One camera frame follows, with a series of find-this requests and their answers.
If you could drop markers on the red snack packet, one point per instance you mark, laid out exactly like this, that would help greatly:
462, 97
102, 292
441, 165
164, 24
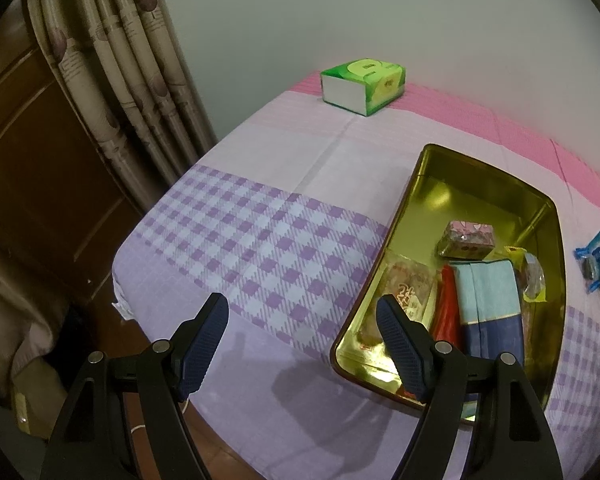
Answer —
447, 305

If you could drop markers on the gold metal tin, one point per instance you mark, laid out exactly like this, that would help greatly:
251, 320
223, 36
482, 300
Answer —
460, 195

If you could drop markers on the purple checkered tablecloth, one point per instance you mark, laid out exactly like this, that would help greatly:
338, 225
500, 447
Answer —
280, 220

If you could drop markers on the cardboard box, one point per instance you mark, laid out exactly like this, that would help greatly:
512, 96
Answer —
40, 395

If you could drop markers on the clear cookie packet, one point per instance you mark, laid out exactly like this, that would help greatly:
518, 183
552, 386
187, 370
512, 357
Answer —
530, 277

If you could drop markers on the teal and navy snack packet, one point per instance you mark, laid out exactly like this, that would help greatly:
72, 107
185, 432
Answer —
487, 305

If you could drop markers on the blue candy packet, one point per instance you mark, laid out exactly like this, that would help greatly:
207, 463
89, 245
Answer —
595, 260

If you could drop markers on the beige patterned curtain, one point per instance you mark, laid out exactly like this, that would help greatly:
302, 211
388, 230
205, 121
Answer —
130, 70

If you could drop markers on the green tissue box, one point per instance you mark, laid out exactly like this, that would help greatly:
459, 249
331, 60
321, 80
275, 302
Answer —
365, 82

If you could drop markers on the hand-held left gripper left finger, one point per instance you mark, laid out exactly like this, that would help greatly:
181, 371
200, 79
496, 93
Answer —
202, 345

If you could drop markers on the beige cloth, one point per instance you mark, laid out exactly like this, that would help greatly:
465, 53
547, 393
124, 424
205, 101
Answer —
10, 325

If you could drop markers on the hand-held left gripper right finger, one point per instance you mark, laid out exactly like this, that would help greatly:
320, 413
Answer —
400, 347

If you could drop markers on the brown wooden door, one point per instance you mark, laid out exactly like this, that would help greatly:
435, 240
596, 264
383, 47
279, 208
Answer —
45, 175

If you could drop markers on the clear white-printed snack packet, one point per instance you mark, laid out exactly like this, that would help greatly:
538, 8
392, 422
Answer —
405, 285

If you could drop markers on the pink snack packet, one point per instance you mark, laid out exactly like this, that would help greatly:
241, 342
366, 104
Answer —
467, 237

